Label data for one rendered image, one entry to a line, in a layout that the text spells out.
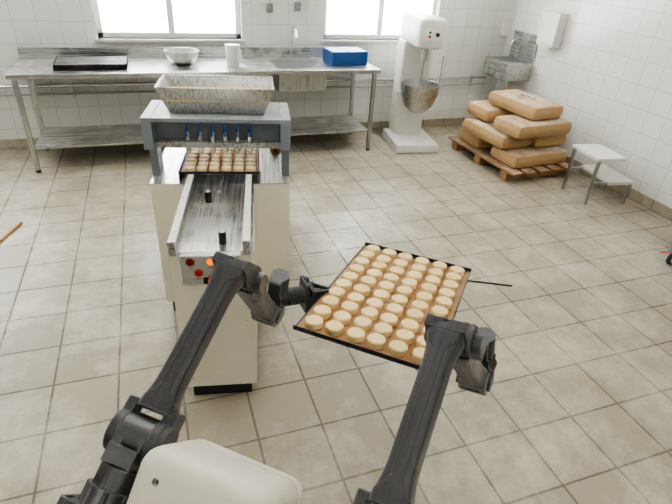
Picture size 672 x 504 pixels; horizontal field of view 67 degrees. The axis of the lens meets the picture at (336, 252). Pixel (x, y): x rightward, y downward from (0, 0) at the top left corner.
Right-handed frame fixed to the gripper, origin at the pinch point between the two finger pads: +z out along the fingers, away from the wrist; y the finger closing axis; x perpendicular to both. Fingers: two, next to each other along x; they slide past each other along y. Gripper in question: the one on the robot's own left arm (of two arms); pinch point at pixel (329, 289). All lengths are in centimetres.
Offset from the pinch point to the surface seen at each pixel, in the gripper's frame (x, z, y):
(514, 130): -255, 302, 34
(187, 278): -60, -36, 26
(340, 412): -33, 27, 98
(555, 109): -258, 350, 15
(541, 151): -253, 343, 56
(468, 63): -426, 363, 0
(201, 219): -89, -25, 15
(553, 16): -333, 390, -64
